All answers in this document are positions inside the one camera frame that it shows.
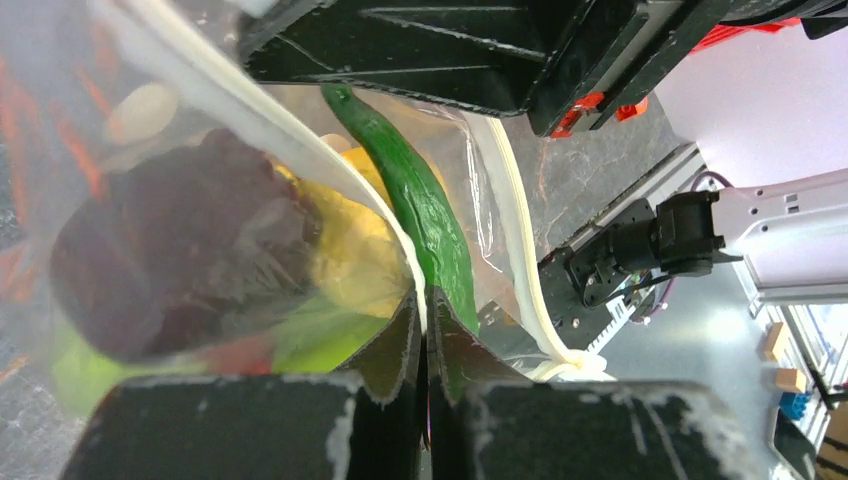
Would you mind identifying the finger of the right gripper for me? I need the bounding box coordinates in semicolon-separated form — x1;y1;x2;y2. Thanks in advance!
238;0;592;116

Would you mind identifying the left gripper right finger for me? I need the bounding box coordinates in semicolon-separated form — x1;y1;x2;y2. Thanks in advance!
426;288;759;479

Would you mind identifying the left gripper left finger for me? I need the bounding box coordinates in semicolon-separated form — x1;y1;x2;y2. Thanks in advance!
62;293;422;479

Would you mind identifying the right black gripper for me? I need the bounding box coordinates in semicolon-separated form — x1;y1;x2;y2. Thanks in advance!
527;1;847;137

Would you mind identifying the yellow lemon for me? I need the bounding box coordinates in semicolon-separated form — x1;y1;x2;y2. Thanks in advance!
275;165;412;318

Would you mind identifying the green chili pepper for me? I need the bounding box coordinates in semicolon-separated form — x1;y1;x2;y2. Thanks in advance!
320;85;480;335

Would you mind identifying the clear dotted zip bag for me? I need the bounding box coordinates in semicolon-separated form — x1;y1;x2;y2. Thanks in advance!
1;1;607;417

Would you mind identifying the red apple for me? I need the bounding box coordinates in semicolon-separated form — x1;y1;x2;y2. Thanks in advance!
198;334;274;375

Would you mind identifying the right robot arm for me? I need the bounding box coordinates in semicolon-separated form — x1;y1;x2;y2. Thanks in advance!
237;0;847;307

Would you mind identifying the red plastic basket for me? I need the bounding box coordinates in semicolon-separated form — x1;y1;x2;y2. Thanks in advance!
690;18;801;55

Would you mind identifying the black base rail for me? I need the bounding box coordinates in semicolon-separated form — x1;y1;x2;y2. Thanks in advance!
538;143;705;353

